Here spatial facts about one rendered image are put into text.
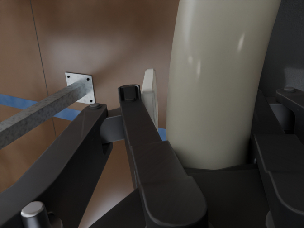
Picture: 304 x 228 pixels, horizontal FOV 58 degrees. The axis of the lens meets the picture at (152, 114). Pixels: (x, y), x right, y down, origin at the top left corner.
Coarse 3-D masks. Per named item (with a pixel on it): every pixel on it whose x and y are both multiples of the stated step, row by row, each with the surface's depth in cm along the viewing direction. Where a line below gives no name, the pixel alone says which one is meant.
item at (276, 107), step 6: (270, 102) 14; (276, 102) 14; (276, 108) 14; (282, 108) 14; (288, 108) 14; (276, 114) 14; (282, 114) 14; (288, 114) 14; (282, 120) 14; (288, 120) 14; (294, 120) 14; (282, 126) 14; (288, 126) 14
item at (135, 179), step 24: (120, 96) 15; (144, 120) 12; (144, 144) 9; (168, 144) 8; (144, 168) 7; (168, 168) 7; (144, 192) 6; (168, 192) 6; (192, 192) 6; (144, 216) 6; (168, 216) 5; (192, 216) 5
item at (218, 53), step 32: (192, 0) 8; (224, 0) 7; (256, 0) 7; (192, 32) 8; (224, 32) 7; (256, 32) 8; (192, 64) 8; (224, 64) 8; (256, 64) 8; (192, 96) 8; (224, 96) 8; (192, 128) 9; (224, 128) 8; (192, 160) 9; (224, 160) 9
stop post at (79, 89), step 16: (80, 80) 174; (48, 96) 157; (64, 96) 158; (80, 96) 172; (32, 112) 139; (48, 112) 148; (0, 128) 125; (16, 128) 130; (32, 128) 139; (0, 144) 123
